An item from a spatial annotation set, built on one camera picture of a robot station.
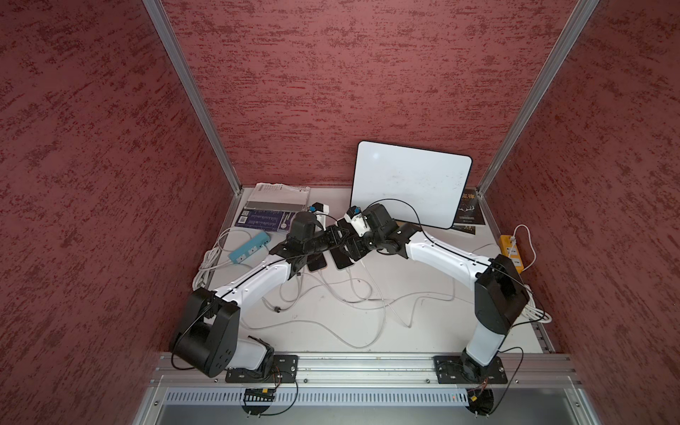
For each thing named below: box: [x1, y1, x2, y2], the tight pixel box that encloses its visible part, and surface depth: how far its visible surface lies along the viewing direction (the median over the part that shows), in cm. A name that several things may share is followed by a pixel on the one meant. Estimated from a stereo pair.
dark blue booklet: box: [234, 208, 298, 232], surface depth 108 cm
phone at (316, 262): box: [306, 252, 328, 272], surface depth 97 cm
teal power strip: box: [228, 231, 271, 264], surface depth 99 cm
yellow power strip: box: [498, 234, 525, 275], surface depth 102 cm
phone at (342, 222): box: [336, 217, 360, 239], surface depth 81 cm
